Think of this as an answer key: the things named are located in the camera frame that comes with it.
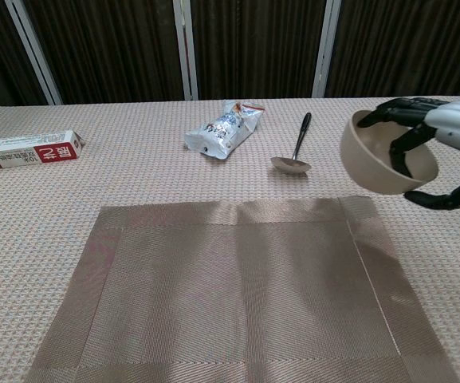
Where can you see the light brown bowl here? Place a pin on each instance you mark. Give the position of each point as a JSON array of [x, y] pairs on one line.
[[369, 167]]

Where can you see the brown woven placemat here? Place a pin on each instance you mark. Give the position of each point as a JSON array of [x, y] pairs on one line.
[[213, 299]]

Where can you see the white foil snack bag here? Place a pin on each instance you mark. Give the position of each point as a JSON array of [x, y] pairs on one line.
[[221, 131]]

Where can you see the beige woven tablecloth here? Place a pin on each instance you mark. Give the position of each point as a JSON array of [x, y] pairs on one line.
[[54, 207]]

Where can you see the long white red box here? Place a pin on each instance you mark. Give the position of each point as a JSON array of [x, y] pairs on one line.
[[26, 153]]

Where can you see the grey screen frame post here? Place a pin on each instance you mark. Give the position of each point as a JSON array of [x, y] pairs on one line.
[[34, 52], [185, 60], [325, 52]]

